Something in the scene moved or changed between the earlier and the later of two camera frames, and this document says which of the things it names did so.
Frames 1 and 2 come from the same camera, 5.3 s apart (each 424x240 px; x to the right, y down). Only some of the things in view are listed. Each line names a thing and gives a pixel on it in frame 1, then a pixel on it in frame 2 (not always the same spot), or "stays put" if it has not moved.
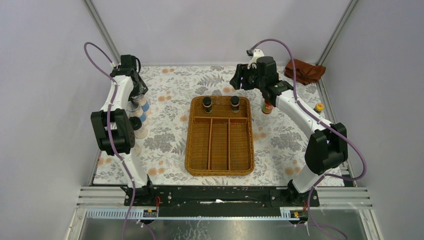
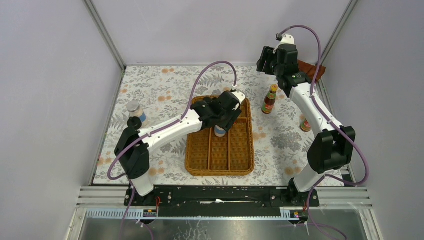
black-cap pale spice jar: [135, 122] stays put
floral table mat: [282, 139] stays put
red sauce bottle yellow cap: [267, 106] stays put
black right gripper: [242, 71] -> [267, 55]
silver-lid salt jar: [142, 101] -> [219, 131]
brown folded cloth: [305, 72] stays put
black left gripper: [140, 89] -> [232, 115]
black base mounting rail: [221, 201] stays put
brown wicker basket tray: [220, 143] stays put
